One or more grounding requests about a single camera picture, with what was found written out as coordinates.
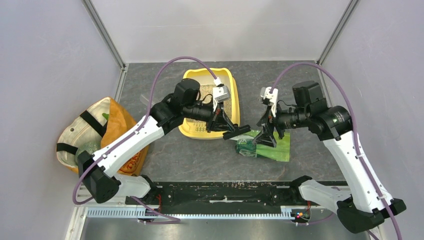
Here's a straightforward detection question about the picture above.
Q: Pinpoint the yellow litter box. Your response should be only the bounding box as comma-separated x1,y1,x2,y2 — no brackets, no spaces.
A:
178,68,241,140

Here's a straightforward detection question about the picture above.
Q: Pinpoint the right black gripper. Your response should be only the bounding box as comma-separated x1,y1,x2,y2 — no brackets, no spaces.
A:
252,101,310,148

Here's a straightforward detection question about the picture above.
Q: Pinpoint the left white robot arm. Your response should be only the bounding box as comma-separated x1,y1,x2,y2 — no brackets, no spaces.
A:
77,78,241,204

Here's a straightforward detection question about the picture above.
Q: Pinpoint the black plastic clip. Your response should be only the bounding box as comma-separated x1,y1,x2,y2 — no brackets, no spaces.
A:
222,124,251,140

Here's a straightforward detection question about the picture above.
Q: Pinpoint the aluminium frame rail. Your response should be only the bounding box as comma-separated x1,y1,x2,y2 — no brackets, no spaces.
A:
74,185,377,209

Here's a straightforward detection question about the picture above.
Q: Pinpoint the clear plastic tube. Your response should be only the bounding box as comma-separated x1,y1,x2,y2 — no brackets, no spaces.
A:
139,94,158,107

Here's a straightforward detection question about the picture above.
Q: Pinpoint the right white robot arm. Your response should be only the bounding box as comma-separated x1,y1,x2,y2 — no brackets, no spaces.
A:
253,81,407,234

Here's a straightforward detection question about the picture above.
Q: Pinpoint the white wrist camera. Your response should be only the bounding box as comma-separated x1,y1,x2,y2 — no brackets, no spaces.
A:
212,77,231,111
260,86,278,117

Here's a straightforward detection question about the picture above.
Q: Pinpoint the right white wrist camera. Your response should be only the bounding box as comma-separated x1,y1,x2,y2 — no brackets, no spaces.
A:
260,86,278,117

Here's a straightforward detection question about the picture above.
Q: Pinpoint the slotted cable duct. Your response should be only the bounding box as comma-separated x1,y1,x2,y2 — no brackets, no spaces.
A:
86,207,296,220

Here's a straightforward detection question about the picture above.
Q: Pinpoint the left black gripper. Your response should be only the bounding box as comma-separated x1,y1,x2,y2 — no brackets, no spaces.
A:
183,98,235,134

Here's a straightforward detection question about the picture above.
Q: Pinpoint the green litter bag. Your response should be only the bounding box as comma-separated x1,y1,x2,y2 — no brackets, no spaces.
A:
231,130,291,162

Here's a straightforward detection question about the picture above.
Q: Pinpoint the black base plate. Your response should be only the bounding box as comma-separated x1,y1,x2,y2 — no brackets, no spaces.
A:
140,181,307,215

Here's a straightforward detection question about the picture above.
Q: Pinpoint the orange tote bag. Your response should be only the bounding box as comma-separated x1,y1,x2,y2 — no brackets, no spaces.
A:
56,97,136,173

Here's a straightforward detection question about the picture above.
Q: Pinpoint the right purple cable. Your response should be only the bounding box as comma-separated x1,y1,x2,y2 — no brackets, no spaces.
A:
269,61,403,240

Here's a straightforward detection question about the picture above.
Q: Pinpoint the green round melon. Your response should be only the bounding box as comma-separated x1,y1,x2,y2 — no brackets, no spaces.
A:
75,140,101,164

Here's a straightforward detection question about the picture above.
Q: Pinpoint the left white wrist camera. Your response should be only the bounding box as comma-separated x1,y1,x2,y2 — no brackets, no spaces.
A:
212,77,231,111

